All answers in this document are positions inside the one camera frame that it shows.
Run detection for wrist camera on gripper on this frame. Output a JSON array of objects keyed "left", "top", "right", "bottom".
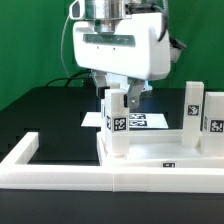
[{"left": 69, "top": 0, "right": 85, "bottom": 20}]

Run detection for white U-shaped obstacle fence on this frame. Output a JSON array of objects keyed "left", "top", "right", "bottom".
[{"left": 0, "top": 132, "right": 224, "bottom": 193}]

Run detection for white cable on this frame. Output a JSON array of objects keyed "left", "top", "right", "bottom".
[{"left": 60, "top": 16, "right": 72, "bottom": 78}]

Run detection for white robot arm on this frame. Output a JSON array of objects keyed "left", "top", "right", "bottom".
[{"left": 69, "top": 0, "right": 186, "bottom": 108}]

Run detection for white desk tabletop panel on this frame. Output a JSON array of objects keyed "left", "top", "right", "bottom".
[{"left": 97, "top": 129, "right": 224, "bottom": 169}]

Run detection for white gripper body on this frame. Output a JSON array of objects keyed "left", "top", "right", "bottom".
[{"left": 73, "top": 13, "right": 171, "bottom": 80}]

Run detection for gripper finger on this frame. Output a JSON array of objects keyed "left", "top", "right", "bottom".
[
  {"left": 92, "top": 71, "right": 109, "bottom": 98},
  {"left": 124, "top": 78, "right": 145, "bottom": 109}
]

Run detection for black cables on table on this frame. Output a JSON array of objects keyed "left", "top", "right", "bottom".
[{"left": 45, "top": 70, "right": 94, "bottom": 88}]

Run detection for AprilTag marker sheet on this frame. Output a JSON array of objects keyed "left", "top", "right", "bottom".
[{"left": 81, "top": 112, "right": 168, "bottom": 129}]

